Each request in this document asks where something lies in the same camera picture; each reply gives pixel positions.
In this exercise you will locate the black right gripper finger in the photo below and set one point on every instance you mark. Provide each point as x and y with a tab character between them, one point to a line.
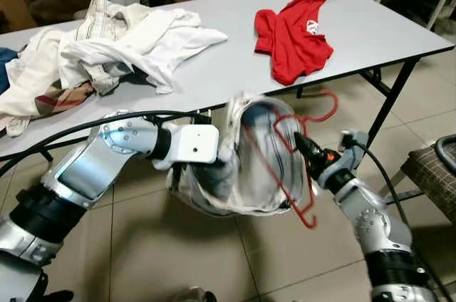
305	154
311	147

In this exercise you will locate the white denim pants black stitching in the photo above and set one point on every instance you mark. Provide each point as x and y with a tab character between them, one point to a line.
214	195

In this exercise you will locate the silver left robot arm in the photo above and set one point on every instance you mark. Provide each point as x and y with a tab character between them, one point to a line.
85	167

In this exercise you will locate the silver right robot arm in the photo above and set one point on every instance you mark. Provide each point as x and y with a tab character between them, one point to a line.
370	224

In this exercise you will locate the grey table black legs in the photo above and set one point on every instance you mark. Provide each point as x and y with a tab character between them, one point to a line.
214	60

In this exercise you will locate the chair with plaid cushion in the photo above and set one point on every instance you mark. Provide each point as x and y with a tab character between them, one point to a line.
434	174

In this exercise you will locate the red polo shirt white logo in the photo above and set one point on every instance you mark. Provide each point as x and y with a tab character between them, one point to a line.
292	38

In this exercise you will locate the white long sleeve shirt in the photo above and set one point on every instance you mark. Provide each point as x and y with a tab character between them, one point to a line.
157	38

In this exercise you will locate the cream striped shirt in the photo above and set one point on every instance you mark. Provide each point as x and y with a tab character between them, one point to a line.
107	17

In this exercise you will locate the cream garment plaid lining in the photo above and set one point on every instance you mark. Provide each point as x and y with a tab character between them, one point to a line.
32	74

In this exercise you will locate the blue garment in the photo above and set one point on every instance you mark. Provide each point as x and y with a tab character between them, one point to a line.
6	70

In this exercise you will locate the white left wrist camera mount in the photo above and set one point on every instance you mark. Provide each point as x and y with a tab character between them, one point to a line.
196	144

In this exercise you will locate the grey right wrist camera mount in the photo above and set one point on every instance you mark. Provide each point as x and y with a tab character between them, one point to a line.
353	139

